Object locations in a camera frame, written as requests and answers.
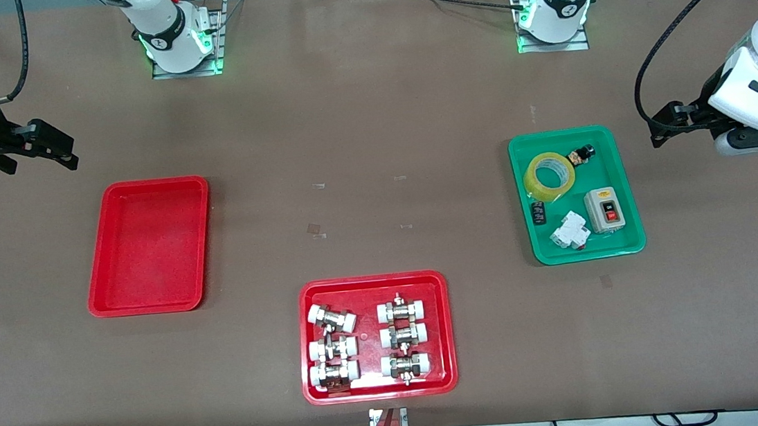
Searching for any small black gold component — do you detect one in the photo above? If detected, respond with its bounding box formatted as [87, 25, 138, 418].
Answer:
[568, 143, 599, 167]

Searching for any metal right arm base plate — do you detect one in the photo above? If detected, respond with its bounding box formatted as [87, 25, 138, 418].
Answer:
[145, 0, 231, 82]

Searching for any grey push button switch box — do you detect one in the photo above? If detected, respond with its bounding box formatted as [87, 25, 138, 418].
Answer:
[582, 184, 630, 236]

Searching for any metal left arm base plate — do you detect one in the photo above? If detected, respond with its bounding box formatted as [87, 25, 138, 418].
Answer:
[512, 0, 591, 57]

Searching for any long black table cable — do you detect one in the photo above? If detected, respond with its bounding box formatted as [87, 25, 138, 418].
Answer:
[392, 0, 521, 21]

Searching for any green plastic tray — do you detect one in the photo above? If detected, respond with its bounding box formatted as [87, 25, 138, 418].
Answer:
[506, 121, 649, 269]

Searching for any empty red plastic tray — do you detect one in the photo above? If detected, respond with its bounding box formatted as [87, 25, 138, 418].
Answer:
[76, 173, 221, 321]

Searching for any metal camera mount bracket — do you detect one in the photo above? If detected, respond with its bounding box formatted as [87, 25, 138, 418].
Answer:
[368, 405, 410, 426]

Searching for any red tray holding fittings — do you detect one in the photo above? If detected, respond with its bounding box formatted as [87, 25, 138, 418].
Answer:
[292, 267, 461, 408]

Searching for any white circuit breaker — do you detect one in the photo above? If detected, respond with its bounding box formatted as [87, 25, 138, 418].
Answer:
[547, 209, 594, 254]

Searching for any white capped metal pipe fitting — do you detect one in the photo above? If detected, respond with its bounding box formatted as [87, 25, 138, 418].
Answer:
[378, 321, 430, 352]
[307, 300, 359, 338]
[379, 348, 433, 389]
[375, 290, 429, 326]
[308, 358, 362, 395]
[307, 332, 360, 364]

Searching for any yellow packing tape roll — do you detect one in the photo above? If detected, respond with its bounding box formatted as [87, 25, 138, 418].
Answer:
[521, 149, 580, 205]

